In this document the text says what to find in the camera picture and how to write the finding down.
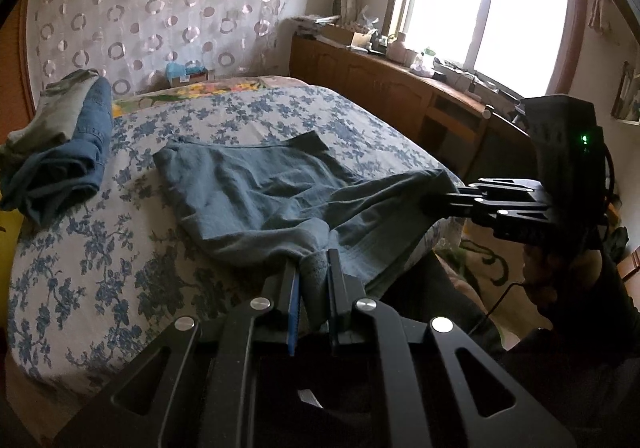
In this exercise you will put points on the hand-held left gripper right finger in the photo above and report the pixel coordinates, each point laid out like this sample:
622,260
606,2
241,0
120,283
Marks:
334,298

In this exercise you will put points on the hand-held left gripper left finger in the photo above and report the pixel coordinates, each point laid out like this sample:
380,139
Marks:
295,298

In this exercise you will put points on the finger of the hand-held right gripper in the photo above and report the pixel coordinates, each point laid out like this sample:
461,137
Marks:
500,217
505,189

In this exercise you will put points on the blue pants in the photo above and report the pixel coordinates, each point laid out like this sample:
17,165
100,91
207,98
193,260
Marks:
260,198

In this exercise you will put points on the person's right forearm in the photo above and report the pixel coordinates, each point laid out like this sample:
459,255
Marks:
610,328

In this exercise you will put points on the grey-green pants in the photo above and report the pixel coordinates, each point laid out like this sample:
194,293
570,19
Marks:
55,103

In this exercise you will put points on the person's right hand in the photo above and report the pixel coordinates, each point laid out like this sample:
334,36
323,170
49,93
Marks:
545,278

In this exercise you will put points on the white plastic bag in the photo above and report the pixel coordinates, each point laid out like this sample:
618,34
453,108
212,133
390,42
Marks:
422,62

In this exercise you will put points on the wooden-framed window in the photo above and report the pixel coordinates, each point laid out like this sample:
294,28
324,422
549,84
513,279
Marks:
475,3

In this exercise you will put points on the pink bottle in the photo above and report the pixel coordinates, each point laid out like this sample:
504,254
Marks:
396,48

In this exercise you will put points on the wooden cabinet with counter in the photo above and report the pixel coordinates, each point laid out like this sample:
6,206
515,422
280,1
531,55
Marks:
360,73

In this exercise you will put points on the open cardboard box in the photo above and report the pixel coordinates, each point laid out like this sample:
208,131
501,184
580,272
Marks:
345,36

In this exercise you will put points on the small cardboard box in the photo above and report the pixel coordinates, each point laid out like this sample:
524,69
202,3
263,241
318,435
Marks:
197,77

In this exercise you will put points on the stack of papers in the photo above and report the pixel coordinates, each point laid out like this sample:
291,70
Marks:
315,20

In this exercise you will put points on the light blue bag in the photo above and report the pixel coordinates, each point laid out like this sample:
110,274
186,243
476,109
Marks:
175,70

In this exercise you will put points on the blue denim jeans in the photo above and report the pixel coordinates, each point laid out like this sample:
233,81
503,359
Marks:
90,128

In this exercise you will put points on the yellow cloth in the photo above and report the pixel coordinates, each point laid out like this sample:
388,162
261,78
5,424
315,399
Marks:
6,238

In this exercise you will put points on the circle-patterned curtain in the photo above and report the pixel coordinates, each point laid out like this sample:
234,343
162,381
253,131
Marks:
150,3

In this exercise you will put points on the wooden wardrobe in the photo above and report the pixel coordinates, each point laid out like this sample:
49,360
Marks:
25,78

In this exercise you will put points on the small wall shelf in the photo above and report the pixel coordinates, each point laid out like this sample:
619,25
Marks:
627,93

